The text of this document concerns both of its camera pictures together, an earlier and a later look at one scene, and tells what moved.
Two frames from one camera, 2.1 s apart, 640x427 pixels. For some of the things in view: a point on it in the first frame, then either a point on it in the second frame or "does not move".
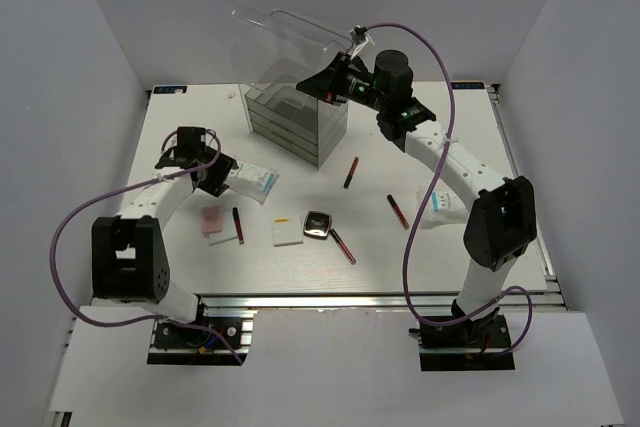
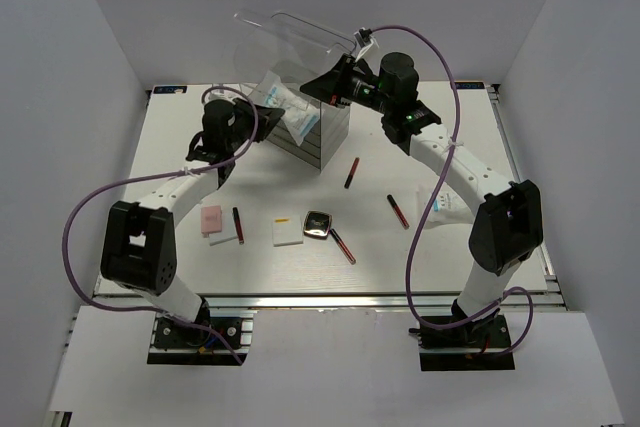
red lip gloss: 397,211 does not move
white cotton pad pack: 253,182 → 299,116
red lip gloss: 350,173 does not move
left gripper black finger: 212,178 → 267,119
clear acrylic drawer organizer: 271,51 does not move
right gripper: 325,84 does not move
